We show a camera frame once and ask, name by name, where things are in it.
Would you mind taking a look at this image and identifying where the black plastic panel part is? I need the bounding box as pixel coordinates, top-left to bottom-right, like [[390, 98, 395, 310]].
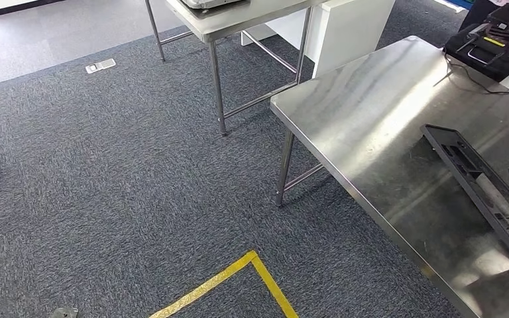
[[420, 123, 509, 264]]

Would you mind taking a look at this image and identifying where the stainless steel workbench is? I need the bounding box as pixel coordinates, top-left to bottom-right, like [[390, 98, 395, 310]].
[[269, 34, 509, 318]]

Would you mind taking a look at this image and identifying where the yellow floor tape square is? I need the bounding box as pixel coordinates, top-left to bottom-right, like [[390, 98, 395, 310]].
[[148, 250, 300, 318]]

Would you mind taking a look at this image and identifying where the stainless steel table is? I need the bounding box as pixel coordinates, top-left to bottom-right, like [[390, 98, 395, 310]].
[[143, 0, 331, 138]]

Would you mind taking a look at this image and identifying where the grey sheet metal panel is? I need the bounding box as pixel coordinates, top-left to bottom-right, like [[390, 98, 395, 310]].
[[180, 0, 243, 11]]

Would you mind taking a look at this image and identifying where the long silver floor socket plate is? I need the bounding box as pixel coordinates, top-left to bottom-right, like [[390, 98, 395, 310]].
[[84, 58, 117, 75]]

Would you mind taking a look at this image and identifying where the black electronic device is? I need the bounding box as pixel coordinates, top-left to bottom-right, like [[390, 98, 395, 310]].
[[442, 3, 509, 83]]

